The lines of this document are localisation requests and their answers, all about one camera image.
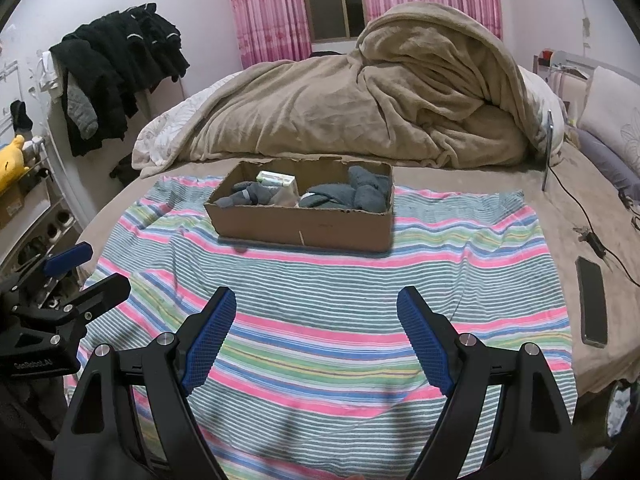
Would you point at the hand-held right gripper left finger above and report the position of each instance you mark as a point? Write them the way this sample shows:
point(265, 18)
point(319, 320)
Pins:
point(210, 340)

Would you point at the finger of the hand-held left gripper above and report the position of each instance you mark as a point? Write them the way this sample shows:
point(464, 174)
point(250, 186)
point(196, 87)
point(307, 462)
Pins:
point(70, 257)
point(100, 292)

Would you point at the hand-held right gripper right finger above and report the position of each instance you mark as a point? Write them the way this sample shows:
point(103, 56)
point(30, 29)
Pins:
point(425, 340)

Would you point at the cardboard box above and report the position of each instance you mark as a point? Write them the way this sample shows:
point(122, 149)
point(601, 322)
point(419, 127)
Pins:
point(305, 227)

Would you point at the grey knitted sock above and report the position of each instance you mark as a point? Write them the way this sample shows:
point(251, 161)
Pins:
point(245, 194)
point(350, 192)

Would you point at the metal shelf rack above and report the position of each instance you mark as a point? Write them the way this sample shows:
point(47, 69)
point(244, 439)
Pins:
point(35, 220)

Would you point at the striped cloth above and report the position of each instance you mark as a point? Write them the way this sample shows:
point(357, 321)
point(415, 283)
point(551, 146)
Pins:
point(350, 300)

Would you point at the yellow plush toy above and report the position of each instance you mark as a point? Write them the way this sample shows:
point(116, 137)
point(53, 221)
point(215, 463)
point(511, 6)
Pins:
point(10, 160)

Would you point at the grey quilted garment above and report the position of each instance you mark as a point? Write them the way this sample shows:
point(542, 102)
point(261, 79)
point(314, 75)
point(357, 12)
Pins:
point(82, 110)

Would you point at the floral quilt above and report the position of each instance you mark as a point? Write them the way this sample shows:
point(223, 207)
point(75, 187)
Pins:
point(165, 135)

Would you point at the black smartphone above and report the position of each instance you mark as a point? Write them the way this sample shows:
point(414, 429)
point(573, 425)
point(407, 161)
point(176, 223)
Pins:
point(591, 300)

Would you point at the beige bed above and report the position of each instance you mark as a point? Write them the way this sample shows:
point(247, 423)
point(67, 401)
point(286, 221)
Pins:
point(560, 220)

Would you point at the black charger plug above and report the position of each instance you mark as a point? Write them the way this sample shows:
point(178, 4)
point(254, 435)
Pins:
point(592, 237)

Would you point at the pile of black clothes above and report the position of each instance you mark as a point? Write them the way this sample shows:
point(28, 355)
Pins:
point(120, 55)

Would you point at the white patterned bag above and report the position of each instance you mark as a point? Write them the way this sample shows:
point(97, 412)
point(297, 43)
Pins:
point(622, 407)

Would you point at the standing tablet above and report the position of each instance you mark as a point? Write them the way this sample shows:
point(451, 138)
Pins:
point(548, 150)

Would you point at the beige blanket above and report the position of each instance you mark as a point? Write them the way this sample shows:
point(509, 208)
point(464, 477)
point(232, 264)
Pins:
point(360, 100)

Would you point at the purple grey pillow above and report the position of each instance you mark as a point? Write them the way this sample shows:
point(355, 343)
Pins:
point(605, 165)

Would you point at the white pillow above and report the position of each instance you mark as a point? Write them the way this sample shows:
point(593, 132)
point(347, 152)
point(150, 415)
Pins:
point(615, 110)

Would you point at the white headboard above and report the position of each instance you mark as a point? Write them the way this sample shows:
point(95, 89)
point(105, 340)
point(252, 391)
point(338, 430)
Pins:
point(565, 60)

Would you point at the window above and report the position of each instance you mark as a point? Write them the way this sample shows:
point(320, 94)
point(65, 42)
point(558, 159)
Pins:
point(332, 0)

